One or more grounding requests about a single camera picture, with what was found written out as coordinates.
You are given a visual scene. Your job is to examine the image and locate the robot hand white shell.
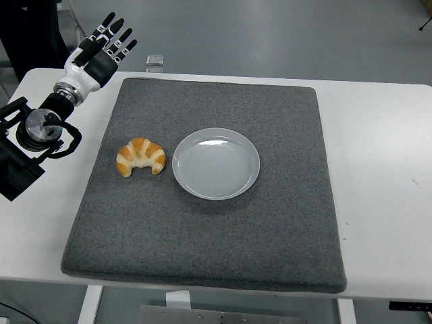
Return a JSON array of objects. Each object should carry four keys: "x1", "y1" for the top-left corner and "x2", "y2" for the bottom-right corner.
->
[{"x1": 53, "y1": 11, "x2": 138, "y2": 99}]

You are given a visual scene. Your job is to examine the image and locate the croissant bread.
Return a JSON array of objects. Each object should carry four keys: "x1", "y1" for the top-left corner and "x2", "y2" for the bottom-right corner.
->
[{"x1": 116, "y1": 136, "x2": 167, "y2": 178}]

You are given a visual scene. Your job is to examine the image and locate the round pale grey plate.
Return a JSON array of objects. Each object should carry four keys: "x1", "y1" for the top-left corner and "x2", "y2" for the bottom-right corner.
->
[{"x1": 171, "y1": 127, "x2": 261, "y2": 201}]

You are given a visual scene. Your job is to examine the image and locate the person's legs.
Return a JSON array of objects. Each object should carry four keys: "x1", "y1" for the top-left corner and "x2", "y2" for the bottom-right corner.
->
[{"x1": 0, "y1": 0, "x2": 70, "y2": 80}]

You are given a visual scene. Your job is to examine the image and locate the grey felt mat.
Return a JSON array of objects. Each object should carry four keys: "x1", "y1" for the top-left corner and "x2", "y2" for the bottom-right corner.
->
[{"x1": 60, "y1": 77, "x2": 348, "y2": 294}]

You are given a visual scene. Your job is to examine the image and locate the white table leg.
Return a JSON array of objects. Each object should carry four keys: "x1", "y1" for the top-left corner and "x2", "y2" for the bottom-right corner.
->
[
  {"x1": 336, "y1": 298, "x2": 357, "y2": 324},
  {"x1": 76, "y1": 285, "x2": 104, "y2": 324}
]

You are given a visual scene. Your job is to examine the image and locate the black bar under table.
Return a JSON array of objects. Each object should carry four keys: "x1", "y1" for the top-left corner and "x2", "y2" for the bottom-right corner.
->
[{"x1": 388, "y1": 300, "x2": 432, "y2": 312}]

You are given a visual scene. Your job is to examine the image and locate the black floor cable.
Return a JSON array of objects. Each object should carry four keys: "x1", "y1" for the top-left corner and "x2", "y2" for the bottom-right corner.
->
[{"x1": 0, "y1": 301, "x2": 33, "y2": 324}]

